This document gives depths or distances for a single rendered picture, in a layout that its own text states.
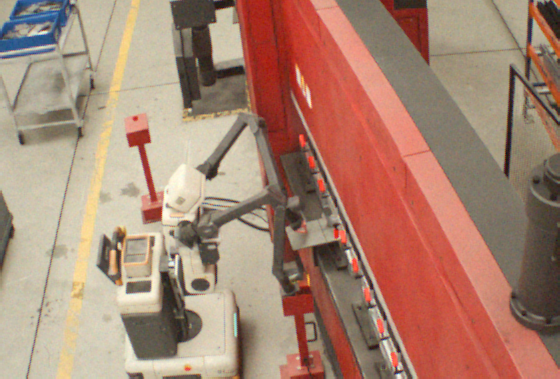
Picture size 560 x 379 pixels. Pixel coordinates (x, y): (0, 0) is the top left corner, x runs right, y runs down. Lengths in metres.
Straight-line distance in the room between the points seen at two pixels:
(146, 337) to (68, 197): 2.19
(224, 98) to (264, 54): 2.59
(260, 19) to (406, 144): 2.03
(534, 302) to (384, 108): 1.06
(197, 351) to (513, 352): 2.98
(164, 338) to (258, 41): 1.71
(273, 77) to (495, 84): 2.96
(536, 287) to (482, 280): 0.24
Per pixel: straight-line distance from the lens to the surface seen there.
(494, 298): 2.23
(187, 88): 4.88
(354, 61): 3.16
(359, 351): 3.95
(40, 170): 7.01
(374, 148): 3.12
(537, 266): 2.04
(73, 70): 7.59
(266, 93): 4.83
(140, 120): 5.77
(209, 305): 5.08
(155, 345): 4.74
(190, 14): 4.68
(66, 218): 6.42
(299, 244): 4.31
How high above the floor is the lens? 3.93
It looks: 37 degrees down
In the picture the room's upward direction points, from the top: 7 degrees counter-clockwise
